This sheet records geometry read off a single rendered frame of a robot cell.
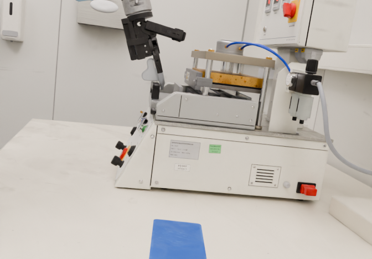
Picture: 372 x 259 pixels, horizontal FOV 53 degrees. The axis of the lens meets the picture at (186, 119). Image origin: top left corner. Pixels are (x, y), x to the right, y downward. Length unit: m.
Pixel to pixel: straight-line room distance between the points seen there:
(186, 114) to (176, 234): 0.30
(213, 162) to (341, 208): 0.32
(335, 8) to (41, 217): 0.81
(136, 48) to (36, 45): 1.56
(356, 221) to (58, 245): 0.63
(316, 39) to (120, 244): 0.66
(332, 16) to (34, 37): 1.92
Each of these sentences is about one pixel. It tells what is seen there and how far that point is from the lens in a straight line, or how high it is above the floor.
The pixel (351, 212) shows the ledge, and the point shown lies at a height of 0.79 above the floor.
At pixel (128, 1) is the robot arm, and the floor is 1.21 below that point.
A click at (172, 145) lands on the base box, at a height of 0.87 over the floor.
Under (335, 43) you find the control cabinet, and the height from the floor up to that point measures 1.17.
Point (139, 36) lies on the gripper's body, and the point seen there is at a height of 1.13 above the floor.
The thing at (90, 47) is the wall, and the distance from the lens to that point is 2.50.
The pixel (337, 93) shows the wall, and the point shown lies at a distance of 1.60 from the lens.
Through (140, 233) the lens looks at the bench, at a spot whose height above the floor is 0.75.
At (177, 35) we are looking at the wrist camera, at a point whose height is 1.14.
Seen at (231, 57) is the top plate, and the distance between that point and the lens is 0.95.
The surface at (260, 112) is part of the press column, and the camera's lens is 0.99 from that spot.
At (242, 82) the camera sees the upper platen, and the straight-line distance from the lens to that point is 0.99.
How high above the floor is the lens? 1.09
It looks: 10 degrees down
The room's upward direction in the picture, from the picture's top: 8 degrees clockwise
